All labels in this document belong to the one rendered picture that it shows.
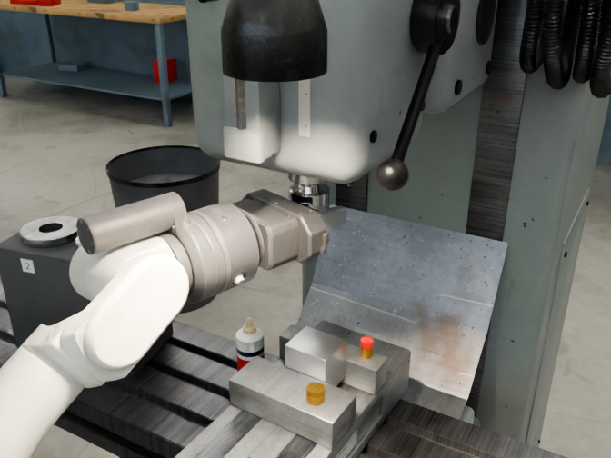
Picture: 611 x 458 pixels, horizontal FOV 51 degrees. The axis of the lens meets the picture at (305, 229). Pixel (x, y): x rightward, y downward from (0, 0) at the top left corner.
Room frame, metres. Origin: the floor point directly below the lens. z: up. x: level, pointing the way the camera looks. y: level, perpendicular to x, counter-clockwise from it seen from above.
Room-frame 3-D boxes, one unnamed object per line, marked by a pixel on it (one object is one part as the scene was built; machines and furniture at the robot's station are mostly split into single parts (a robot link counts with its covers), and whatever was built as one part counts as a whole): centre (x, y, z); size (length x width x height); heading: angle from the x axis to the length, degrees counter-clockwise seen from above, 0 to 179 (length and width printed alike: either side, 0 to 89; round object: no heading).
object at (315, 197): (0.68, 0.00, 1.26); 0.05 x 0.05 x 0.01
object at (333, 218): (0.66, -0.03, 1.24); 0.06 x 0.02 x 0.03; 133
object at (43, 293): (0.88, 0.34, 1.02); 0.22 x 0.12 x 0.20; 71
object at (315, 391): (0.61, -0.01, 1.04); 0.02 x 0.02 x 0.02
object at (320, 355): (0.68, -0.01, 1.03); 0.06 x 0.05 x 0.06; 58
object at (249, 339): (0.78, 0.08, 0.97); 0.04 x 0.04 x 0.11
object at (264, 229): (0.62, 0.06, 1.23); 0.13 x 0.12 x 0.10; 43
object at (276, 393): (0.63, 0.02, 1.01); 0.15 x 0.06 x 0.04; 58
